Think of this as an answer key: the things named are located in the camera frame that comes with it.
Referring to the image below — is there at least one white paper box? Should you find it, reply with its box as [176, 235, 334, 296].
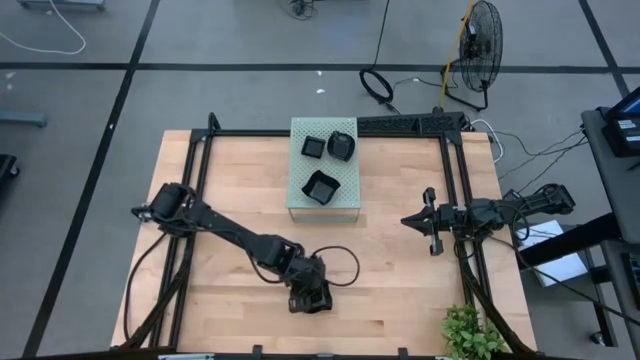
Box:
[514, 219, 590, 289]

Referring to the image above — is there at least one grey cart base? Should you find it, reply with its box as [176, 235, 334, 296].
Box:
[18, 0, 107, 12]

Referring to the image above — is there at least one black perforated panel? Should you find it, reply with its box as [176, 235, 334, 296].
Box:
[357, 112, 469, 135]

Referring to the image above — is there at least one white floor cable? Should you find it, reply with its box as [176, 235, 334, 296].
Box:
[0, 0, 88, 56]

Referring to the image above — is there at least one small square black plate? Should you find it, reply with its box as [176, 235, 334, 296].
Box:
[300, 134, 328, 160]

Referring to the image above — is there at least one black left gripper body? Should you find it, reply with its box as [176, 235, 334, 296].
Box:
[283, 248, 332, 302]

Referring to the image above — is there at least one black metal table frame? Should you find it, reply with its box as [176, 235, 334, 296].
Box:
[112, 112, 534, 360]

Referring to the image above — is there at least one leaf shaped black plate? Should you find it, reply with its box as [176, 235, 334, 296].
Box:
[326, 130, 357, 163]

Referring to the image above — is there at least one laptop with blue screen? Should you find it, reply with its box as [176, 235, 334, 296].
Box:
[601, 87, 640, 159]

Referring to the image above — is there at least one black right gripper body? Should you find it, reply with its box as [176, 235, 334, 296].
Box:
[423, 187, 472, 258]

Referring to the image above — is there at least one black coiled cable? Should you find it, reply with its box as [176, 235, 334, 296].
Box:
[358, 0, 401, 115]

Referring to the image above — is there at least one black floor fan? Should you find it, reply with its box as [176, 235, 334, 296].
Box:
[442, 0, 505, 112]

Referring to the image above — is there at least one yellow cable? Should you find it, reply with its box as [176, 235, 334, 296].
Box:
[437, 0, 476, 110]

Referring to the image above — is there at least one black support beam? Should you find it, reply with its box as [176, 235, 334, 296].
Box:
[517, 212, 621, 269]

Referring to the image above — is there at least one wavy square black plate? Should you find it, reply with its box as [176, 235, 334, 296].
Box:
[300, 169, 342, 207]
[288, 284, 334, 315]

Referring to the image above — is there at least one green perforated metal shelf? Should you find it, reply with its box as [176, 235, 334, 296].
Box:
[285, 116, 362, 224]

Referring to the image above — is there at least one green potted plant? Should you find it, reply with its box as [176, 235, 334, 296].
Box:
[440, 305, 511, 360]

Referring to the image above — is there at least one grey flat bar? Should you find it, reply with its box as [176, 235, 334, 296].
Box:
[0, 110, 49, 128]

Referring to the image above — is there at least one grey side table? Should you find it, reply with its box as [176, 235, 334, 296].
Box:
[580, 106, 640, 331]

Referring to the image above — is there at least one black cable bundle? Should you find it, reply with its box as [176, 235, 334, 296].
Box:
[282, 0, 317, 21]

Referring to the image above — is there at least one white power cable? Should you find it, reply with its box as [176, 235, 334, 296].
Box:
[468, 118, 505, 165]

